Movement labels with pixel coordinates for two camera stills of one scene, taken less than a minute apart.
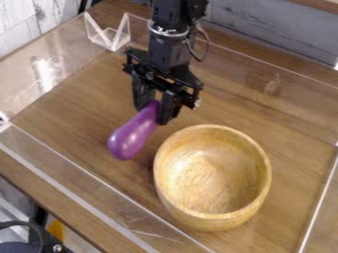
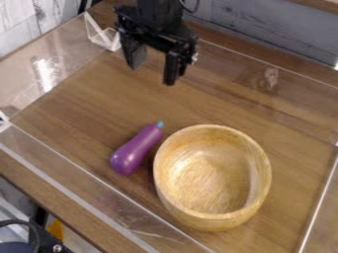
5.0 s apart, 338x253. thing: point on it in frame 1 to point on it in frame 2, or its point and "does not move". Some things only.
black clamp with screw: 51,243 does not move
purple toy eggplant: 128,136 to 129,158
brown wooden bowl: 213,174 does not move
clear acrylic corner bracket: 112,38 does not move
